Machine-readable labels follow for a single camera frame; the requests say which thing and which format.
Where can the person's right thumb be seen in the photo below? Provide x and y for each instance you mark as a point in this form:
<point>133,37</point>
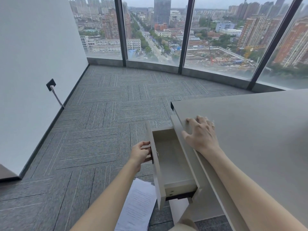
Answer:
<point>186,137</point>

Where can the person's left hand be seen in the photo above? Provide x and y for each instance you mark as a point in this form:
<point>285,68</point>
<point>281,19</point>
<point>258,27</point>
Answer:
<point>138,153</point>

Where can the person's right hand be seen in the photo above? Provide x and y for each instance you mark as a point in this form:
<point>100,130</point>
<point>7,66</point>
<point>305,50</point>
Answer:
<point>203,137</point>

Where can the white blank paper sheet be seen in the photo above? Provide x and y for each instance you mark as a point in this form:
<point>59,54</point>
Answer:
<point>178,210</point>

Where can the beige trousers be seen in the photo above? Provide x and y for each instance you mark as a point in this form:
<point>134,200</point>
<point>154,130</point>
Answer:
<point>184,226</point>

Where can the black wall socket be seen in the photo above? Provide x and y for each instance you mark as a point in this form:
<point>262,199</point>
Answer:
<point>51,84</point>

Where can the beige desk drawer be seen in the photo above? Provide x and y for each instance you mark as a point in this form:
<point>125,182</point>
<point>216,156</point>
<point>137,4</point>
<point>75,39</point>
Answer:
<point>172,161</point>

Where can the black window frame post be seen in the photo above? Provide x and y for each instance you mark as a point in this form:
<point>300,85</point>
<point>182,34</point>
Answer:
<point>186,36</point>
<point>120,31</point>
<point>274,45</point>

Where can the grey window sill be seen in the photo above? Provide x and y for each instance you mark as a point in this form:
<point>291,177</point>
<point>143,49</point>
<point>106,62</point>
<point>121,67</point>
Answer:
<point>154,66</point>

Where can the person's left forearm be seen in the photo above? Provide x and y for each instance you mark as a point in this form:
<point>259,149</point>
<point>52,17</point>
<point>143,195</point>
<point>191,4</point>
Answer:
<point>108,202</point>

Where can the person's right middle finger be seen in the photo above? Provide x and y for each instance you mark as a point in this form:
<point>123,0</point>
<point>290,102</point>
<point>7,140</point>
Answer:
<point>200,119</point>

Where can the white printed paper sheet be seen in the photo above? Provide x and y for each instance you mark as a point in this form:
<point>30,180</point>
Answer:
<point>137,206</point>

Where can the beige desk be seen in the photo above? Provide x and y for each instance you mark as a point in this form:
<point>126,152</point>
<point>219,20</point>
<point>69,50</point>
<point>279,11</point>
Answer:
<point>259,132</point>

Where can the black baseboard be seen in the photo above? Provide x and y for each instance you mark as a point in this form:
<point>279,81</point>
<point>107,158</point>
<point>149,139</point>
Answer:
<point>48,132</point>

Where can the person's right little finger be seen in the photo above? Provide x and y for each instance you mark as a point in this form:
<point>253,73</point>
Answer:
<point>212,124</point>

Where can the person's right forearm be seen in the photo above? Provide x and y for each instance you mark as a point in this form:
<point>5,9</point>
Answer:
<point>240,190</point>

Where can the person's left thumb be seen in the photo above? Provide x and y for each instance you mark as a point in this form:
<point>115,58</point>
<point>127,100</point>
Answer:
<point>145,143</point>

